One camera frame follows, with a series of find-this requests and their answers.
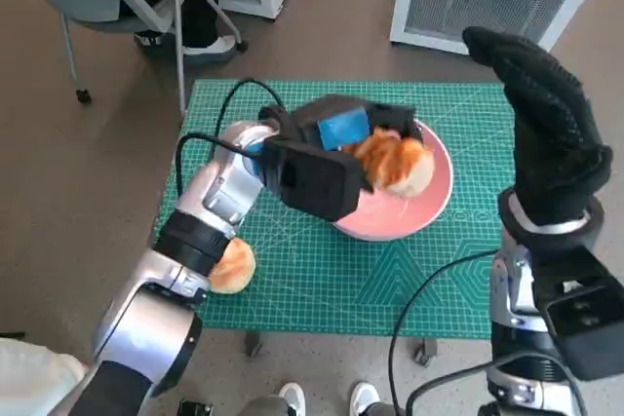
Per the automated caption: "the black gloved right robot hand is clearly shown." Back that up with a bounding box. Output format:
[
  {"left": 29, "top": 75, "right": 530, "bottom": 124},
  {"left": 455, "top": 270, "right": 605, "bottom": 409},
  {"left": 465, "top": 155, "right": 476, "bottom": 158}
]
[{"left": 461, "top": 25, "right": 614, "bottom": 228}]

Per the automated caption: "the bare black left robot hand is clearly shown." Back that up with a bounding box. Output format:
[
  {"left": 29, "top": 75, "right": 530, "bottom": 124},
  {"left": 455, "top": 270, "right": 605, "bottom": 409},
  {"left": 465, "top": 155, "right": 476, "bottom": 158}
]
[{"left": 291, "top": 93, "right": 424, "bottom": 152}]

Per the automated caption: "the oblong toy bread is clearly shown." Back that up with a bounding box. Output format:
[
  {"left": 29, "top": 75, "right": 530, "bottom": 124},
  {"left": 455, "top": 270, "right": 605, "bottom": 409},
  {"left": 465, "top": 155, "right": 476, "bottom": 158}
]
[{"left": 353, "top": 126, "right": 435, "bottom": 198}]

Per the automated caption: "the pink bowl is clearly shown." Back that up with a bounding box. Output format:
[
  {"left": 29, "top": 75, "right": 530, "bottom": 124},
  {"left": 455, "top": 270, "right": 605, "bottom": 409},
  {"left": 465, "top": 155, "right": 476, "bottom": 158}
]
[{"left": 332, "top": 116, "right": 455, "bottom": 242}]

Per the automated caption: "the round toy bread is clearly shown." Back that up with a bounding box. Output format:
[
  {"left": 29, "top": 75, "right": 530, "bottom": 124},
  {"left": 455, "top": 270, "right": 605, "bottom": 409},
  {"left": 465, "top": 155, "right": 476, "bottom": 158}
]
[{"left": 208, "top": 238, "right": 257, "bottom": 295}]

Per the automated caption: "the green cutting mat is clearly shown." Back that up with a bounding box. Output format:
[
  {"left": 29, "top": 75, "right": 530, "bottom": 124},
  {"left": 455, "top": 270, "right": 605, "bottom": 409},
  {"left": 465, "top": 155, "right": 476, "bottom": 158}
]
[{"left": 154, "top": 78, "right": 508, "bottom": 339}]

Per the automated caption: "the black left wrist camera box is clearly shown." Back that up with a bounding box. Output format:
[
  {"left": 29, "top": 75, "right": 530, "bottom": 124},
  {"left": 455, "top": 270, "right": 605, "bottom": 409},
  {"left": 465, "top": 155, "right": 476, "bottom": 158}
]
[{"left": 260, "top": 136, "right": 366, "bottom": 223}]

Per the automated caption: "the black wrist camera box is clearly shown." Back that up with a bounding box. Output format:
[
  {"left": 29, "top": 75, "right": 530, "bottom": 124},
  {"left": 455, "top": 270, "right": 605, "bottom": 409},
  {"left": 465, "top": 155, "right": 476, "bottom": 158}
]
[
  {"left": 530, "top": 245, "right": 624, "bottom": 381},
  {"left": 260, "top": 136, "right": 366, "bottom": 223}
]

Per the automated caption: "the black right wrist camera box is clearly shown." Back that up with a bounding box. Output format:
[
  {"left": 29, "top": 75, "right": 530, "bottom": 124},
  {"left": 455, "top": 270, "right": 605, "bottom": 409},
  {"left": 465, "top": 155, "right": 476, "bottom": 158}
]
[{"left": 530, "top": 245, "right": 624, "bottom": 381}]

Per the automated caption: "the black right camera cable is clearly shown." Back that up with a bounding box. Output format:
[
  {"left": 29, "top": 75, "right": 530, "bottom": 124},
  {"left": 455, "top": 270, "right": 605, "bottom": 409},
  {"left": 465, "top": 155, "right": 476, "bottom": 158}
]
[{"left": 391, "top": 249, "right": 498, "bottom": 410}]

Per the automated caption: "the table leg bracket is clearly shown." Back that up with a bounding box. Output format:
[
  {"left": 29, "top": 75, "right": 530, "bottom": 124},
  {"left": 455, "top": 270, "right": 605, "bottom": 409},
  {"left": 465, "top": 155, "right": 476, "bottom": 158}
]
[
  {"left": 412, "top": 339, "right": 438, "bottom": 366},
  {"left": 245, "top": 330, "right": 264, "bottom": 358}
]

